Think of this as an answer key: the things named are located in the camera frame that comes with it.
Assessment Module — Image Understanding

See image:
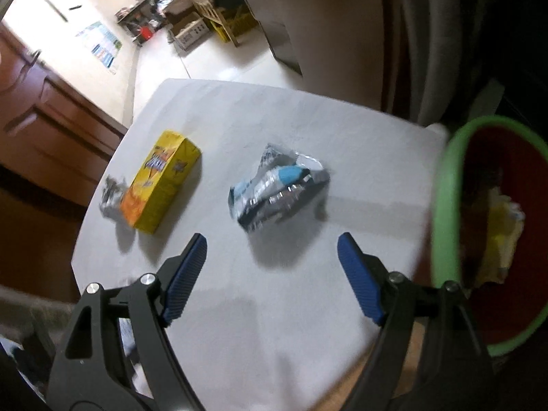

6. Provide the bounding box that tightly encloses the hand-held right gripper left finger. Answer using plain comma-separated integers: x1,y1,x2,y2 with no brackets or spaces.
45,233,208,411

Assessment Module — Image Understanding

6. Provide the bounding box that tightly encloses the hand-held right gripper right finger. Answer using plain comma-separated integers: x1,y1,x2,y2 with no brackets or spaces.
337,232,497,411

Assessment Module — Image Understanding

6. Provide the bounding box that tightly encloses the blue white plastic wrapper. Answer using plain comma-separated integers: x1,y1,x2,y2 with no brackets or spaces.
229,143,331,234

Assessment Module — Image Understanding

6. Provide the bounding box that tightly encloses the red bin with green rim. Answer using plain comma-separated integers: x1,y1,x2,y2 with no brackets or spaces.
430,115,548,357

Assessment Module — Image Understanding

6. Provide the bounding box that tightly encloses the yellow cardboard box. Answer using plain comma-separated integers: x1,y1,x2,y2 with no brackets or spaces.
119,130,202,235

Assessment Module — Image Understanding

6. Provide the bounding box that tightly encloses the crumpled silver foil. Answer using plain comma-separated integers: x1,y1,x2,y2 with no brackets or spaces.
99,175,129,219

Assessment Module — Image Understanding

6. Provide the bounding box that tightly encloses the yellow crumpled wrapper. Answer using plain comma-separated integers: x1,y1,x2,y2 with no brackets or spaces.
479,186,526,286

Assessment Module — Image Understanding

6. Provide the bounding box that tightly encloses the large cardboard box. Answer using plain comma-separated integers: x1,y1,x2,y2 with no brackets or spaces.
167,13,212,54

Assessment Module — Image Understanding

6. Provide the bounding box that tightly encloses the brown door with white latch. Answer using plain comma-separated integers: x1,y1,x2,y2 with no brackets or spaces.
229,0,412,116

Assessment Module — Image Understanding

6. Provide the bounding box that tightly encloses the yellow plastic crate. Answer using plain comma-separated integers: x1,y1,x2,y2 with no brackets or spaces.
210,6,258,44

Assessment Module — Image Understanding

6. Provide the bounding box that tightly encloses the dark desk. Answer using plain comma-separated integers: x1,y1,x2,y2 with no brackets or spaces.
116,0,157,46

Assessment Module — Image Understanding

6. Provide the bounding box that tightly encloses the wooden chair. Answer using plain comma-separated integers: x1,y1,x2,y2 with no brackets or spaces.
184,0,240,48

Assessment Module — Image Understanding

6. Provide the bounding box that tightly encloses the brown door with handle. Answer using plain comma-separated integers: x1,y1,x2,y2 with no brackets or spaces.
0,21,129,206

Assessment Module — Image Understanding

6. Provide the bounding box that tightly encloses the wall poster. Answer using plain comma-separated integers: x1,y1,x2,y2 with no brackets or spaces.
76,21,123,73

